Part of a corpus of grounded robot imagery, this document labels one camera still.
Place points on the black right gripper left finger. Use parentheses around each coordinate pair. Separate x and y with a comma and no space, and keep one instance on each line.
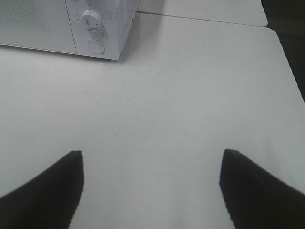
(49,200)

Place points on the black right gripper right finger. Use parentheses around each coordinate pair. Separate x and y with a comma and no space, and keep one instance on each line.
(255,199)

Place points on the round white door button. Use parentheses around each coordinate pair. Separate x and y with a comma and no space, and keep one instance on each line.
(96,46)

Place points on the white microwave door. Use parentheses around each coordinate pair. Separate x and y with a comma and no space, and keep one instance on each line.
(36,24)

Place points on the white timer knob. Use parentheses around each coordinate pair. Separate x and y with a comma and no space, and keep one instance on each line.
(91,20)

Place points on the white microwave oven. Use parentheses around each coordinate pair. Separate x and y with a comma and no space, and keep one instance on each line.
(117,19)

